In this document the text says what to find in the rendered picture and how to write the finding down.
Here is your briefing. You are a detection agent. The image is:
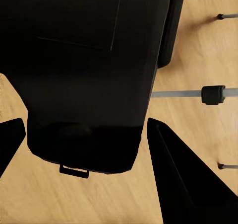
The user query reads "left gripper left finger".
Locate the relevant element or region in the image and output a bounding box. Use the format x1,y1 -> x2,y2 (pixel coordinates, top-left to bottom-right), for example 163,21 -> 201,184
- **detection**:
0,118 -> 26,177

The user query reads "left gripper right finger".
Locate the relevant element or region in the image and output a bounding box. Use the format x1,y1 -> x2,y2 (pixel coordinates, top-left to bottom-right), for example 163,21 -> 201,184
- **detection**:
147,118 -> 238,224

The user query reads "digital camera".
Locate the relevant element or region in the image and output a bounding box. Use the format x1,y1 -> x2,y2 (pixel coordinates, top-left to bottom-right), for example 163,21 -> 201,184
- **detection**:
0,0 -> 184,179

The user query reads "camera tripod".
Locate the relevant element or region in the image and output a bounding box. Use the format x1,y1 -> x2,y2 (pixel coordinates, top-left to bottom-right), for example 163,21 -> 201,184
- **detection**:
151,13 -> 238,169

